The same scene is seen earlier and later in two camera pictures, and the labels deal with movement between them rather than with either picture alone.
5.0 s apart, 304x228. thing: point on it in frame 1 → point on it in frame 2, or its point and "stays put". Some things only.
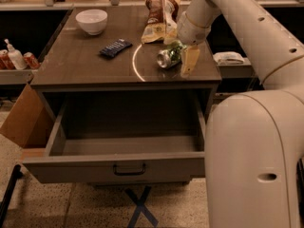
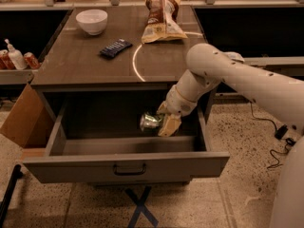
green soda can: (171, 57) → (147, 121)
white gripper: (190, 32) → (177, 103)
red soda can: (30, 60) stays put
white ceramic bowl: (92, 21) stays put
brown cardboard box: (28, 120) stays put
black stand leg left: (4, 203) stays put
